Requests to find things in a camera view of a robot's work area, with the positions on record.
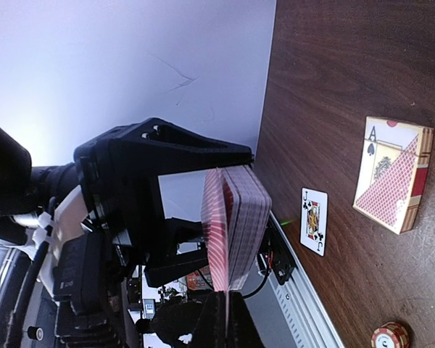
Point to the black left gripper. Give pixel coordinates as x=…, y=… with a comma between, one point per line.
x=120, y=185

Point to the gold playing card box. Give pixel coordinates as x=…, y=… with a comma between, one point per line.
x=393, y=172

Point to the face down card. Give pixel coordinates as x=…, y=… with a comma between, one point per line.
x=218, y=204

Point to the jack of clubs card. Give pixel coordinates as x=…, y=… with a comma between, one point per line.
x=313, y=221

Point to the red five chip stack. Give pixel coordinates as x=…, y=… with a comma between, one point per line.
x=390, y=335

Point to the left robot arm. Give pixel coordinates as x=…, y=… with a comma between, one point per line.
x=25, y=188

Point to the aluminium front rail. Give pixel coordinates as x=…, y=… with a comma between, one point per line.
x=291, y=315

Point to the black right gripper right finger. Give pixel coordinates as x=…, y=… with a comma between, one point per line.
x=242, y=332

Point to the red backed card deck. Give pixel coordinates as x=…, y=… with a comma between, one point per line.
x=248, y=219

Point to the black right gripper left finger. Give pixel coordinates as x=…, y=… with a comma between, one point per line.
x=193, y=324

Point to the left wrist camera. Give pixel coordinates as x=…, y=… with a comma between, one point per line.
x=72, y=272

